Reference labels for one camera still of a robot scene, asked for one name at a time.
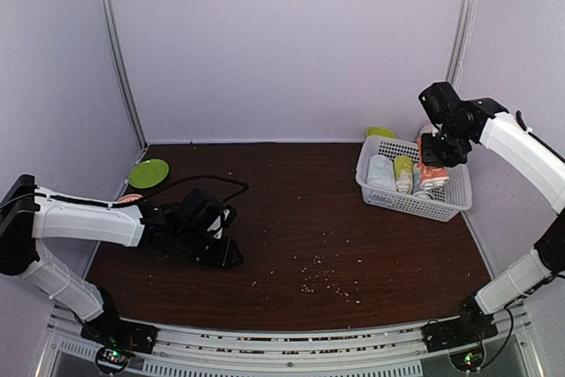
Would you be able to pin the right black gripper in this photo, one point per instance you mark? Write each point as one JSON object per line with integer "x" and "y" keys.
{"x": 430, "y": 158}

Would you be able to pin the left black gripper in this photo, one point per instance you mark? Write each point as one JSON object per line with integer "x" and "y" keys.
{"x": 223, "y": 256}

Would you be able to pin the orange patterned towel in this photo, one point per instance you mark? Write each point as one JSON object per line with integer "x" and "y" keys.
{"x": 432, "y": 177}

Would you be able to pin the blue polka dot towel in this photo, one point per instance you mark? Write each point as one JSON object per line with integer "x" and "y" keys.
{"x": 417, "y": 189}

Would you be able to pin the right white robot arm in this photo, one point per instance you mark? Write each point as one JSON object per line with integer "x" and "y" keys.
{"x": 485, "y": 122}

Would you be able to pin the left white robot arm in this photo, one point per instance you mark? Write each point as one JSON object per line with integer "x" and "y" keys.
{"x": 30, "y": 214}

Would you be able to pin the patterned paper cup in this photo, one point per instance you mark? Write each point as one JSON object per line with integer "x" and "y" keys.
{"x": 427, "y": 129}

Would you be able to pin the green plate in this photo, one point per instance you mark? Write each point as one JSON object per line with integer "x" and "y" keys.
{"x": 148, "y": 173}

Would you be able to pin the orange patterned bowl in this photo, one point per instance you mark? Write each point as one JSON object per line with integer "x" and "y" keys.
{"x": 130, "y": 198}

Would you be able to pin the green rolled towel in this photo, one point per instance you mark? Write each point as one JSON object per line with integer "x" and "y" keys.
{"x": 403, "y": 169}

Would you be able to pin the white plastic basket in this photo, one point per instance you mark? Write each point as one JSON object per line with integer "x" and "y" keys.
{"x": 446, "y": 203}

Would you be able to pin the small green bowl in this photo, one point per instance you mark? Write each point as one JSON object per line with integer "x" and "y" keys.
{"x": 380, "y": 131}

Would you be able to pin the white rolled towel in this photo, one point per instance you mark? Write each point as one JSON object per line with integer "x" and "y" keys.
{"x": 380, "y": 173}

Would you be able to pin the right aluminium frame post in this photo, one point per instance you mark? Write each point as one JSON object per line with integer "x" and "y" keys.
{"x": 466, "y": 15}

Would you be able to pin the aluminium frame post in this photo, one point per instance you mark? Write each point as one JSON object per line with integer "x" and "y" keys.
{"x": 466, "y": 15}
{"x": 117, "y": 59}

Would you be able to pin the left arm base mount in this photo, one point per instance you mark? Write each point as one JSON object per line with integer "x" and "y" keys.
{"x": 121, "y": 340}

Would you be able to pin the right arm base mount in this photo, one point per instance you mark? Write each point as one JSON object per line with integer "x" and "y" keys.
{"x": 463, "y": 336}

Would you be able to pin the front metal rail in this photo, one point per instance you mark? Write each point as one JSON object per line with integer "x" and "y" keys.
{"x": 400, "y": 350}

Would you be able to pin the left aluminium frame post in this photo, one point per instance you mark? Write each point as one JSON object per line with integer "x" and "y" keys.
{"x": 117, "y": 59}

